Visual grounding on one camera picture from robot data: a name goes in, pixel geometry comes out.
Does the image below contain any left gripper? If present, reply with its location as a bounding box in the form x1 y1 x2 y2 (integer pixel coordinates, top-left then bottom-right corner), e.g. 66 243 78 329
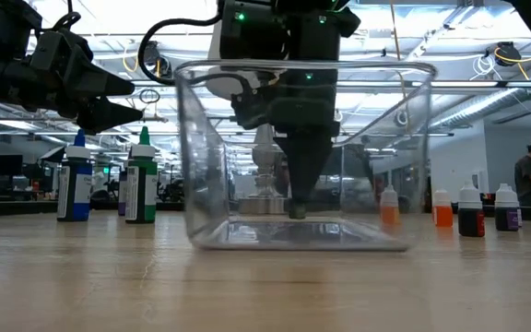
0 28 145 136

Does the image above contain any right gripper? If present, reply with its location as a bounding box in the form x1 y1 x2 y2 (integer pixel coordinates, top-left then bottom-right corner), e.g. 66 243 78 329
230 59 341 207

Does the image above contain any large green food coloring bottle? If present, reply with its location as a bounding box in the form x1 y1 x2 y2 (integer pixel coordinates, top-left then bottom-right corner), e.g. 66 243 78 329
124 125 159 225

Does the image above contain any small orange dye bottle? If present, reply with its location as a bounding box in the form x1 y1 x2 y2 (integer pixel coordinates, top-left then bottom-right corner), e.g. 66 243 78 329
380 184 401 226
431 188 454 229

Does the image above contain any small dark red dye bottle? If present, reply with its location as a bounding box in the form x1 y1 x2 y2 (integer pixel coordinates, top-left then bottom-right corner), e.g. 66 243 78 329
457 181 487 239

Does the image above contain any small purple dye bottle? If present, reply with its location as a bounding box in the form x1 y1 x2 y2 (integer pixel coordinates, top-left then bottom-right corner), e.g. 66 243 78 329
494 183 522 232

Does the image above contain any large blue food coloring bottle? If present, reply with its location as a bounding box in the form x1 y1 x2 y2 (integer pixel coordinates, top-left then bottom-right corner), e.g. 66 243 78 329
56 128 94 223

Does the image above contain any silver lamp with white shade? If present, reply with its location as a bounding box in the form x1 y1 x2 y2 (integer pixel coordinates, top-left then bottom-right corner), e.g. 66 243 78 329
207 20 294 216

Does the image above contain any clear plastic container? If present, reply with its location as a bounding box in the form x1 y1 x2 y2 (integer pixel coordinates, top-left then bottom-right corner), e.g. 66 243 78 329
173 59 438 253

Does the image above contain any dark computer monitor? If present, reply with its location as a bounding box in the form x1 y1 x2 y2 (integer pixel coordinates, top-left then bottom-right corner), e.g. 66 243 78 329
0 153 24 178

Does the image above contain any black ceiling cable reel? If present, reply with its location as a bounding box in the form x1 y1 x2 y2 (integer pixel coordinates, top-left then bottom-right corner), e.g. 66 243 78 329
485 41 523 68
141 40 175 80

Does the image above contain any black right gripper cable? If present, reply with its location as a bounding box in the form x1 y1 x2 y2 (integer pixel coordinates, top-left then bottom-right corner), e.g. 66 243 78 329
136 15 223 87

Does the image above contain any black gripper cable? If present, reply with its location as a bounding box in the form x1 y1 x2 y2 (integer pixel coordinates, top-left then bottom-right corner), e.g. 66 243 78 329
136 15 223 87
51 0 83 32

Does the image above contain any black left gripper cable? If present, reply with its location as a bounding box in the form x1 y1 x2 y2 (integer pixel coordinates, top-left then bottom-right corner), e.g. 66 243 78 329
51 0 83 32

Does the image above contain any yellow cable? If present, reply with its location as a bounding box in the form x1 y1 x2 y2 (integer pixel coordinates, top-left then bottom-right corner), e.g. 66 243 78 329
387 0 415 136

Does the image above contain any silver ventilation duct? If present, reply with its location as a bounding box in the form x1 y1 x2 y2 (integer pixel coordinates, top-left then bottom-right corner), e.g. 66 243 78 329
424 86 527 131

